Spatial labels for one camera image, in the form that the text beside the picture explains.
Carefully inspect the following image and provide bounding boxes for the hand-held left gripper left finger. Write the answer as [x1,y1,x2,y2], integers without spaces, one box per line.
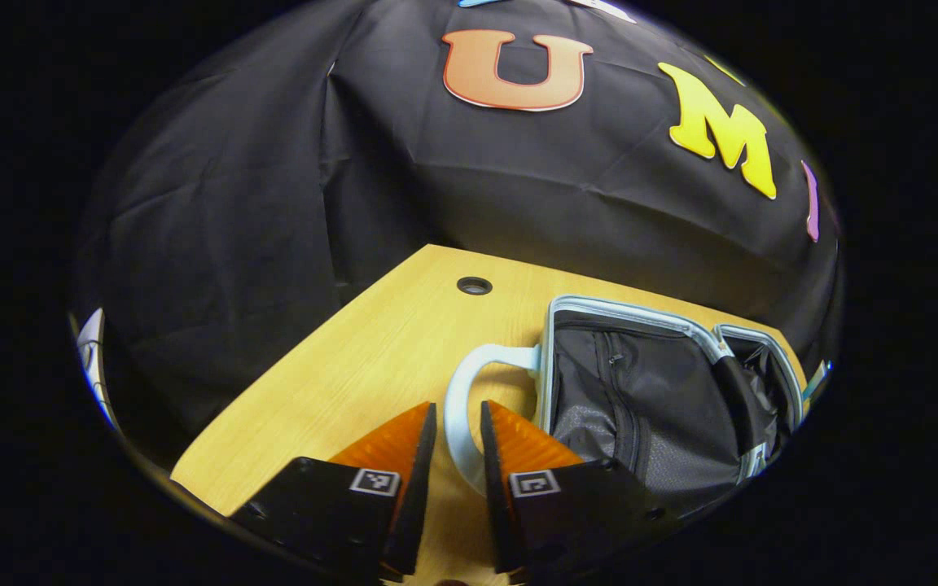
[229,401,438,582]

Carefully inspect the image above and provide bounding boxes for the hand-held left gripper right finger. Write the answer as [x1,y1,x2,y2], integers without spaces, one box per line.
[480,399,682,582]

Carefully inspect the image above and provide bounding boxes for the light blue suitcase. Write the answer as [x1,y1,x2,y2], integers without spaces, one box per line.
[443,295,808,520]

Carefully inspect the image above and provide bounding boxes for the black backdrop cloth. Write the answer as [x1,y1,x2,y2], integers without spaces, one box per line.
[70,0,844,465]

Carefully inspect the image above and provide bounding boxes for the colourful printed object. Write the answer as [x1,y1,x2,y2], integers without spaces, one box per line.
[801,360,835,404]

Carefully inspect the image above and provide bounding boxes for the white blue striped object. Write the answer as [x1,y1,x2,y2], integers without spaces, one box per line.
[77,307,117,431]

